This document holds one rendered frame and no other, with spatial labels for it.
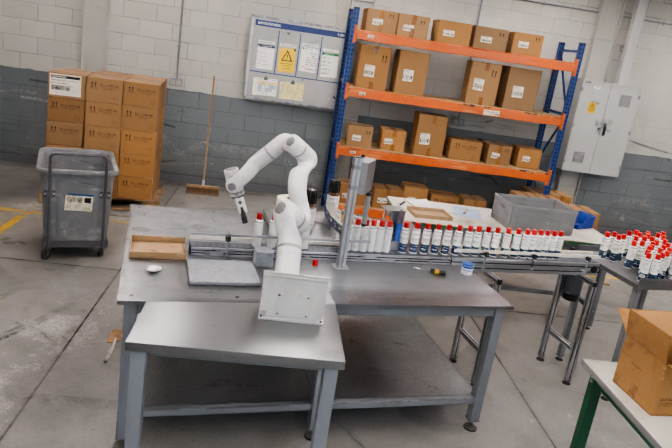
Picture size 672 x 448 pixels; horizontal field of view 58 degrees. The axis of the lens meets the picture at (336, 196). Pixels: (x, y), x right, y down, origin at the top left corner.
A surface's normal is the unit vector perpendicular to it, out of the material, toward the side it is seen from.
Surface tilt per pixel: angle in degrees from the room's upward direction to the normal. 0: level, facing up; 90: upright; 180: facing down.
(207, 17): 90
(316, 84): 90
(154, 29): 90
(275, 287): 90
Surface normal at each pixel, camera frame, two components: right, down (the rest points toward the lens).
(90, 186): 0.38, 0.34
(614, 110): 0.07, 0.26
